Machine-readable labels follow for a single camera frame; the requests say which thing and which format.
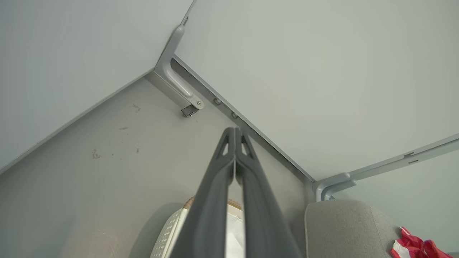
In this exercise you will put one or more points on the grey fabric sofa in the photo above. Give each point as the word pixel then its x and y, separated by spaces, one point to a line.
pixel 344 229

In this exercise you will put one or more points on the white fabric basket liner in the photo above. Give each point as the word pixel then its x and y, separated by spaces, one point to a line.
pixel 235 238

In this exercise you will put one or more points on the grey partition bottom rail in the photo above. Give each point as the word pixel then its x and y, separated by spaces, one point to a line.
pixel 251 123

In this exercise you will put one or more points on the black caster wheel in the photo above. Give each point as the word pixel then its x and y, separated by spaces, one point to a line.
pixel 189 111

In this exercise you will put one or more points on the grey partition post with hinges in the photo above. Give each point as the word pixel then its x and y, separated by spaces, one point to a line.
pixel 188 12

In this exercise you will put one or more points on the long grey partition foot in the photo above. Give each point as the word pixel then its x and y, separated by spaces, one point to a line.
pixel 175 79

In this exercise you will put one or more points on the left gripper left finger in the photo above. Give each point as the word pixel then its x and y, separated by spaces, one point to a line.
pixel 208 200

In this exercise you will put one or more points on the small round levelling foot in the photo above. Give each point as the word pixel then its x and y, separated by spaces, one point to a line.
pixel 217 101
pixel 235 115

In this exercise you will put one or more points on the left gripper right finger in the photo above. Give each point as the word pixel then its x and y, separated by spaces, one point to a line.
pixel 263 215

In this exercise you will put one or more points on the red cloth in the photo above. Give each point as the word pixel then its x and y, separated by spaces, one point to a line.
pixel 412 247

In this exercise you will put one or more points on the short grey partition foot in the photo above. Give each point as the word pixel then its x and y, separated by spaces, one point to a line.
pixel 340 187
pixel 328 182

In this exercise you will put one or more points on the white woven-rim laundry basket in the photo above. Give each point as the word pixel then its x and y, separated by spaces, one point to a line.
pixel 168 233

